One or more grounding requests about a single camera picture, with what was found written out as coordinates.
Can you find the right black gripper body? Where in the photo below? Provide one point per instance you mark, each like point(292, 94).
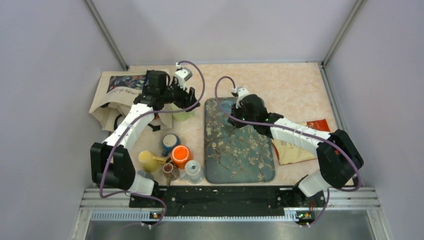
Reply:
point(241, 112)

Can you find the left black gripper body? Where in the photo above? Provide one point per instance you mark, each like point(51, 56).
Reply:
point(176, 94)

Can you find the light green mug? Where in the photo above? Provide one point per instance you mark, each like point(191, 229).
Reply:
point(182, 115)

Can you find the light blue mug yellow inside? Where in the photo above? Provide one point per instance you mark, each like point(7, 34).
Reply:
point(227, 106)

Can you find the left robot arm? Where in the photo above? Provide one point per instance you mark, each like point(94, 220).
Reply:
point(110, 160)

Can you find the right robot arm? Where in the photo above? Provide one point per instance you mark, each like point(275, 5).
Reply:
point(338, 158)

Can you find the dark blue mug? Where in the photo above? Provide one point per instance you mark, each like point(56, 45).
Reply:
point(168, 142)

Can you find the orange mug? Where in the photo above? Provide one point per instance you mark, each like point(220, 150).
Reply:
point(180, 155)

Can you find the brown striped mug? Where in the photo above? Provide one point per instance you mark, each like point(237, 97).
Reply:
point(171, 173)

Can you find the pale grey mug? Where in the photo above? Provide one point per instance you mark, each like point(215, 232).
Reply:
point(193, 172)

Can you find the floral blue serving tray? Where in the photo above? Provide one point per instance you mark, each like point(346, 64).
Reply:
point(234, 155)

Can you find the orange cream snack bag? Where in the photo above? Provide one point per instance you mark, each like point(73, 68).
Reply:
point(288, 153)

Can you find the beige canvas tote bag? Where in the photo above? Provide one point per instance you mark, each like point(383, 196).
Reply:
point(115, 94)

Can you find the small grey cup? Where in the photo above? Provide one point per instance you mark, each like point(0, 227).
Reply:
point(146, 174)

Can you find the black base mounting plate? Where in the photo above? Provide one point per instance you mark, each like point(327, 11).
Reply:
point(229, 201)

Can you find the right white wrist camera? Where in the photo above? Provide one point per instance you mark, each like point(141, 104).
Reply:
point(240, 93)

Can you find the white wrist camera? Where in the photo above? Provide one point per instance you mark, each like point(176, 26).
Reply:
point(182, 75)
point(240, 93)

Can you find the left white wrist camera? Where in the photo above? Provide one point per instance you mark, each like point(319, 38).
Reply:
point(182, 75)

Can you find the aluminium frame rail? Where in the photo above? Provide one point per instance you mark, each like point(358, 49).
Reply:
point(115, 207)

